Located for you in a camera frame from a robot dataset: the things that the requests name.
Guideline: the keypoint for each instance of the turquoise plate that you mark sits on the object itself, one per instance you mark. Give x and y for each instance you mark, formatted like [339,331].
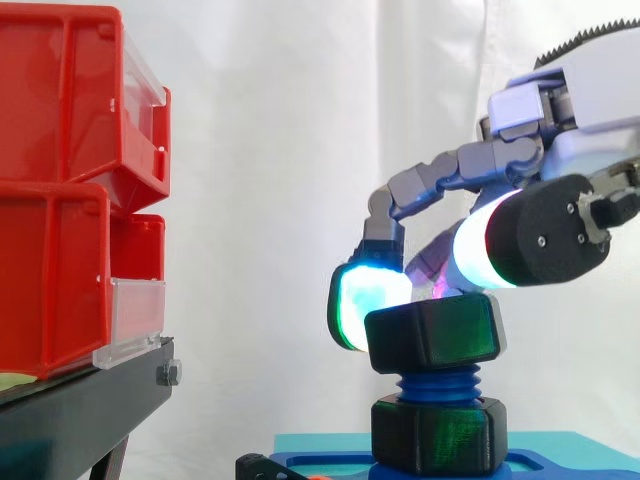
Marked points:
[570,440]

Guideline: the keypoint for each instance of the blue bolt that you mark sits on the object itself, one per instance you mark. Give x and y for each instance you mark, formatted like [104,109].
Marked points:
[438,386]

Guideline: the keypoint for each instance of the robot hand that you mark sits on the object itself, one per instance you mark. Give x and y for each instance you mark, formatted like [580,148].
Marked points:
[590,115]

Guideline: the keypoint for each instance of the blue plate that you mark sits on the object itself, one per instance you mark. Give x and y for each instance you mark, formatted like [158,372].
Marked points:
[320,465]

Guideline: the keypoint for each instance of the large black nut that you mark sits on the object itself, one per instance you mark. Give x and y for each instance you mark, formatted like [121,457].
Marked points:
[432,332]
[440,434]

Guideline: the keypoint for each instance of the black-and-orange clip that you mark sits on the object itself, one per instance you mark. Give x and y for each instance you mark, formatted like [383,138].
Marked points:
[260,467]

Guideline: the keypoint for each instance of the black stand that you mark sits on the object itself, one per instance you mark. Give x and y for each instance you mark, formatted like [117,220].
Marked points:
[75,415]

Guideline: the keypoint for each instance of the red bin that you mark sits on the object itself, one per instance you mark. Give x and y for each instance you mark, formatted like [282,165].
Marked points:
[55,280]
[60,95]

